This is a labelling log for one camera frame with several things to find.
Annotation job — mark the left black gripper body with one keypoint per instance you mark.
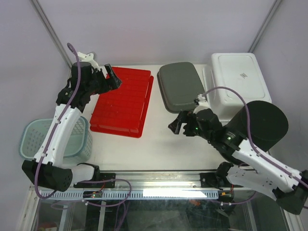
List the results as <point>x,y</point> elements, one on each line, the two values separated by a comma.
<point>98,84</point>

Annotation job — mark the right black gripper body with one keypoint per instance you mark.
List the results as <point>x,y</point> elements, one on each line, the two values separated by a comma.
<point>198,132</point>

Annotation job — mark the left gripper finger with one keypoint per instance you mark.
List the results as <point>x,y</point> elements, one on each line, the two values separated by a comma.
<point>113,83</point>
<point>110,72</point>

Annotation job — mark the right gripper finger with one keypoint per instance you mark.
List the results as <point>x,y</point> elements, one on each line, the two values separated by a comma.
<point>182,118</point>
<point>189,130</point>

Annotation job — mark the red plastic tray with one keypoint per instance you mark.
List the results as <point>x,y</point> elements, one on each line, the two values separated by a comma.
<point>123,111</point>

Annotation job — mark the dark grey plastic tub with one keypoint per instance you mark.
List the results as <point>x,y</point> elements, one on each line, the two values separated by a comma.
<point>179,84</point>

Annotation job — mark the black ribbed bucket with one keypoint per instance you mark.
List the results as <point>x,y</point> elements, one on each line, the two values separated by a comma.
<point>268,125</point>

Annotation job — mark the large white plastic container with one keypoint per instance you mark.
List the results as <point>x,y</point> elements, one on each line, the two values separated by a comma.
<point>239,72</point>

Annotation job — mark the light blue perforated basket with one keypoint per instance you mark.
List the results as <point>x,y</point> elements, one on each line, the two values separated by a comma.
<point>78,149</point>

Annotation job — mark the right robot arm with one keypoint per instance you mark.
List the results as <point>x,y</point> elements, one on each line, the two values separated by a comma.
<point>245,164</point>

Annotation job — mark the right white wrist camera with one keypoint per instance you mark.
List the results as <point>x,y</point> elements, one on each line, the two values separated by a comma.
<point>201,103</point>

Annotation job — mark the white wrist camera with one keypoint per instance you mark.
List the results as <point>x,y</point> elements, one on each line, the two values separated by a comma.
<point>201,103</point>
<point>89,58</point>

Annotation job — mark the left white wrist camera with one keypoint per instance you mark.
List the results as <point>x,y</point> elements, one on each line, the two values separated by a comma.
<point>89,58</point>

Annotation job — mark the aluminium mounting rail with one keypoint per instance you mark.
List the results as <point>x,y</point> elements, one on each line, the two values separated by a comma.
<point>156,179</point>

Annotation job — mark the left aluminium frame post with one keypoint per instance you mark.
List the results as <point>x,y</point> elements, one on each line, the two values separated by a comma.
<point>50,30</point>

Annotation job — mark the aluminium frame post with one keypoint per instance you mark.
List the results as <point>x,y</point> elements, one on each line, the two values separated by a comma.
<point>269,17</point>
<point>50,30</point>

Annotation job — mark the white slotted cable duct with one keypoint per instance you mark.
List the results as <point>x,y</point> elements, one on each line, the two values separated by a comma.
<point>146,194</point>

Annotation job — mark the right aluminium frame post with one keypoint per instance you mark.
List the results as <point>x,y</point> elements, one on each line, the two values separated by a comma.
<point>269,17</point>

